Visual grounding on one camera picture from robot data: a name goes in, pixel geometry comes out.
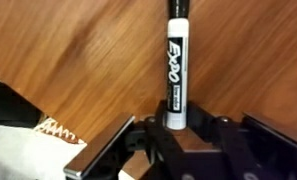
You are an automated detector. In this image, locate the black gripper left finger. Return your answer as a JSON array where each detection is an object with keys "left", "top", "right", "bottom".
[{"left": 145, "top": 101, "right": 222, "bottom": 180}]

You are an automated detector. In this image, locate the black Expo dry-erase marker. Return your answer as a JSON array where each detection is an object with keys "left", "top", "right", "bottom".
[{"left": 166, "top": 0, "right": 190, "bottom": 130}]

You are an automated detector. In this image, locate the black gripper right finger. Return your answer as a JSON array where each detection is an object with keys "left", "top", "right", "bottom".
[{"left": 187, "top": 103, "right": 264, "bottom": 180}]

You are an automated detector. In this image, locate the yellow tote bag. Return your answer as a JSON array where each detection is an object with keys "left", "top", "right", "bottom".
[{"left": 0, "top": 117, "right": 87, "bottom": 180}]

